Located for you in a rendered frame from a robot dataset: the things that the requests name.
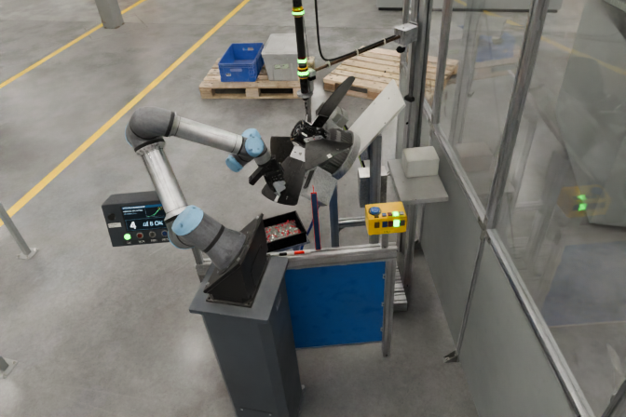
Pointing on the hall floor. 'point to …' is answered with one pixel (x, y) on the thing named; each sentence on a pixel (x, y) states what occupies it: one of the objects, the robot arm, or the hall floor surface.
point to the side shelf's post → (410, 244)
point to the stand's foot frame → (400, 293)
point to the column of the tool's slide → (412, 131)
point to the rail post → (388, 307)
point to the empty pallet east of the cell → (366, 73)
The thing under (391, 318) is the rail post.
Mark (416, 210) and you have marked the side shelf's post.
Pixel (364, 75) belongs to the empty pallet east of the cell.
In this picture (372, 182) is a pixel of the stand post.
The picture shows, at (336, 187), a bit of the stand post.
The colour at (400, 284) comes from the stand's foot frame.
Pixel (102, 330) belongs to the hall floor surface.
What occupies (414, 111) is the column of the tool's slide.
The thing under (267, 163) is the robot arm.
